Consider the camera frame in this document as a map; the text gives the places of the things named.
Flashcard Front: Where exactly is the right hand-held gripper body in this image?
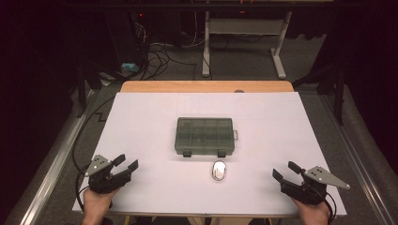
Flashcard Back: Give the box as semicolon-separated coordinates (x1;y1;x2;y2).
280;165;351;205

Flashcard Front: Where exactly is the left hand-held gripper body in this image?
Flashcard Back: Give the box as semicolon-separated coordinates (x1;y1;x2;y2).
84;154;132;195

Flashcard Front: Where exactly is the small oval clear case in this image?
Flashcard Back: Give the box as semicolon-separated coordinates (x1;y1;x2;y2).
211;159;227;182

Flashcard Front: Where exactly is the smoky clear plastic organizer box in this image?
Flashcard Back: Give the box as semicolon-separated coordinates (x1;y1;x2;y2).
174;116;239;158

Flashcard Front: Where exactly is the person's left hand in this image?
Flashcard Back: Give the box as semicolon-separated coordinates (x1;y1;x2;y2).
82;187;121;225

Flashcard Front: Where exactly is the person's right hand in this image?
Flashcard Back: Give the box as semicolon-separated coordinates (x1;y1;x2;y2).
292;198;331;225

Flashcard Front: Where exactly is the black metal stand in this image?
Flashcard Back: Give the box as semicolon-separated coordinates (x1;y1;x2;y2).
76;59;104;119
292;59;346;127

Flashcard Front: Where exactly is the small teal object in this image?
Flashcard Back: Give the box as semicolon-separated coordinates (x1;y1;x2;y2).
121;62;140;73

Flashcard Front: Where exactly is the right hand-held gripper cable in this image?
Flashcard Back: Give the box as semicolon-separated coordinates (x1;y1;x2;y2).
315;184;338;225

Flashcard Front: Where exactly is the hand-held gripper cable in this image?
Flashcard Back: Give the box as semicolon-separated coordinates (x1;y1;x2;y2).
72;97;116;212
315;184;338;225

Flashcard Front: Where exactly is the left hand-held gripper cable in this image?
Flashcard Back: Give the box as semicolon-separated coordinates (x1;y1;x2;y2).
72;97;116;212

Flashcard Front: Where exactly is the aluminium floor rail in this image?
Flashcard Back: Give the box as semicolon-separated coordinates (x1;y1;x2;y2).
318;93;398;225
4;88;98;225

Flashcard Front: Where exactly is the tangle of floor cables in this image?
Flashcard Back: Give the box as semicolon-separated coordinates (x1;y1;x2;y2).
134;22;203;82

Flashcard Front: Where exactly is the white metal desk frame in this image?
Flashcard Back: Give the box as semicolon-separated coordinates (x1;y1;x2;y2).
201;10;294;81

